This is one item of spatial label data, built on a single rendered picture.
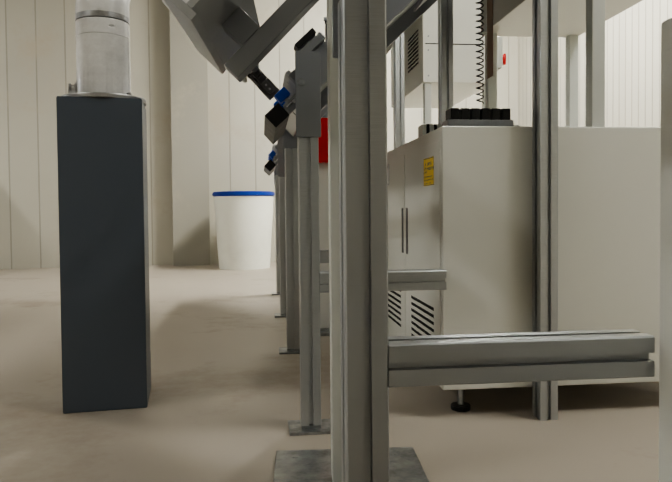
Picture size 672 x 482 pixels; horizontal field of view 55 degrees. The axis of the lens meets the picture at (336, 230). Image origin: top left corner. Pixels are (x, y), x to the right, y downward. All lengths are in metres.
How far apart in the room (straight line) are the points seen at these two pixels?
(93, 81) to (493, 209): 0.93
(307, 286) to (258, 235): 3.74
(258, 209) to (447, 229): 3.70
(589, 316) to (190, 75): 4.60
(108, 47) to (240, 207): 3.47
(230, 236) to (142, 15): 2.07
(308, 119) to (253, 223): 3.73
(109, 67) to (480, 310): 0.99
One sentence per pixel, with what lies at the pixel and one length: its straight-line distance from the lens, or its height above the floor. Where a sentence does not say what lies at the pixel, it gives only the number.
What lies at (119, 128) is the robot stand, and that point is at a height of 0.63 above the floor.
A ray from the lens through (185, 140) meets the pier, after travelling 5.60.
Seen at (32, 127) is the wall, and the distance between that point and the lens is 5.87.
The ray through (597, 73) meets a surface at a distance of 1.56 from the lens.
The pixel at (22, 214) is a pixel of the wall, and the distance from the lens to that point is 5.85.
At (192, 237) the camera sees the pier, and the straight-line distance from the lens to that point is 5.57.
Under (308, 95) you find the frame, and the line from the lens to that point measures 1.31.
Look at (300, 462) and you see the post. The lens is 1.19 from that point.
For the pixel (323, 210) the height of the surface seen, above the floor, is 0.45.
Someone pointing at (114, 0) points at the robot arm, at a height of 0.93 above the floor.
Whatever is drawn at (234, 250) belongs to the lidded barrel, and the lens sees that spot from 5.03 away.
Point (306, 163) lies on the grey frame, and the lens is 1.30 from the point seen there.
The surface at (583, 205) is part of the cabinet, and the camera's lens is 1.50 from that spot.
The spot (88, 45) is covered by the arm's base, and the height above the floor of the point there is 0.82.
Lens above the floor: 0.44
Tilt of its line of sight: 2 degrees down
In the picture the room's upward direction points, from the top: 1 degrees counter-clockwise
